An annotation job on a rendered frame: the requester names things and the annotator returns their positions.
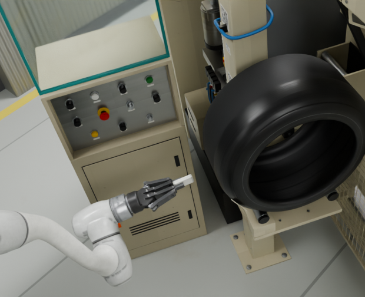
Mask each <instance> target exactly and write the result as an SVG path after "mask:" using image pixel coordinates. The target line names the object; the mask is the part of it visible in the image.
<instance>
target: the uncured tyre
mask: <svg viewBox="0 0 365 297"><path fill-rule="evenodd" d="M299 125H302V126H301V127H300V128H299V129H298V130H297V131H296V132H295V133H293V134H292V135H291V136H290V137H288V138H286V139H285V140H283V141H281V142H279V143H277V144H275V145H272V146H269V147H267V146H268V145H269V144H270V143H271V142H272V141H273V140H275V139H276V138H277V137H278V136H280V135H282V134H283V133H285V132H286V131H289V130H290V129H292V128H294V127H297V126H299ZM203 146H204V150H205V153H206V155H207V157H208V159H209V162H210V164H211V167H212V168H213V170H214V173H215V175H216V177H217V180H218V182H219V184H220V186H221V188H222V189H223V190H224V192H225V193H226V194H227V195H228V196H229V197H230V198H231V199H232V200H233V201H235V202H236V203H238V204H239V205H240V206H243V207H246V208H249V209H253V210H260V211H264V212H282V211H286V210H291V209H296V208H299V207H302V206H305V205H307V204H310V203H312V202H315V201H316V200H318V199H320V198H322V197H324V196H325V195H327V194H329V193H330V192H332V191H333V190H334V189H336V188H337V187H338V186H339V185H341V184H342V183H343V182H344V181H345V180H346V179H347V178H348V177H349V176H350V175H351V174H352V172H354V171H355V169H356V168H357V166H358V165H359V164H360V162H361V160H362V158H363V157H364V154H365V101H364V99H363V98H362V97H361V95H360V94H359V93H358V92H357V91H356V90H355V89H354V88H353V87H352V86H351V85H350V83H349V82H348V81H347V80H346V79H345V78H344V77H343V76H342V75H341V74H340V73H339V71H338V70H337V69H336V68H335V67H334V66H332V65H331V64H329V63H328V62H326V61H324V60H321V59H319V58H317V57H314V56H312V55H307V54H284V55H278V56H275V57H271V58H268V59H266V60H262V61H260V62H258V63H256V64H254V65H252V66H250V67H248V68H246V69H245V70H244V71H242V72H240V73H239V74H238V75H236V76H235V77H234V78H233V79H232V80H230V81H229V82H228V83H227V84H226V85H225V86H224V87H223V88H222V89H221V91H220V92H219V93H218V94H217V95H216V97H215V99H214V100H213V101H212V103H211V105H210V107H209V109H208V111H207V113H206V116H205V119H204V124H203Z"/></svg>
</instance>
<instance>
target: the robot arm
mask: <svg viewBox="0 0 365 297"><path fill-rule="evenodd" d="M193 182H194V180H193V177H192V175H191V174H189V175H187V176H185V177H183V178H181V177H179V178H177V179H175V180H172V179H170V178H169V177H167V178H163V179H158V180H153V181H144V182H143V184H144V186H143V188H141V189H140V190H139V191H133V192H131V193H128V194H127V196H126V195H125V194H121V195H118V196H115V197H113V198H110V199H108V200H102V201H99V202H96V203H93V204H91V205H89V206H87V207H85V208H83V209H82V210H80V211H79V212H77V213H76V214H75V215H74V216H73V217H72V228H73V231H74V233H75V235H76V236H77V237H80V238H84V239H86V238H90V240H91V242H92V245H93V247H94V250H93V251H91V250H90V249H88V248H87V247H86V246H85V245H84V244H82V243H81V242H80V241H79V240H78V239H77V238H75V237H74V236H73V235H72V234H70V232H68V231H67V230H65V229H64V228H63V227H62V226H61V225H59V224H58V223H56V222H55V221H53V220H51V219H49V218H47V217H43V216H39V215H35V214H28V213H22V212H17V211H10V210H0V255H2V254H5V253H8V252H10V251H12V250H15V249H19V248H21V247H22V246H24V245H26V244H27V243H29V242H31V241H34V240H37V239H40V240H43V241H45V242H47V243H49V244H50V245H51V246H53V247H54V248H56V249H58V250H59V251H60V252H62V253H63V254H65V255H66V256H68V257H69V258H70V259H72V260H73V261H75V262H76V263H78V264H79V265H81V266H82V267H84V268H86V269H88V270H92V271H95V272H96V273H97V274H99V275H101V276H102V277H104V279H105V281H106V282H107V283H108V284H109V285H111V286H114V287H119V286H121V285H123V284H125V283H127V282H129V281H130V279H131V277H132V271H133V269H132V261H131V258H130V254H129V252H128V249H127V246H126V244H125V242H124V240H123V238H122V236H121V234H120V230H119V227H118V223H120V222H123V221H125V220H127V219H129V218H132V217H133V215H134V214H133V213H135V214H136V213H138V212H141V211H143V210H144V209H147V208H150V209H152V211H153V212H155V211H156V210H157V209H158V208H159V207H160V206H162V205H163V204H164V203H166V202H168V201H169V200H171V199H172V198H174V197H175V196H176V193H177V190H179V189H182V188H184V187H185V186H186V185H188V184H190V183H193Z"/></svg>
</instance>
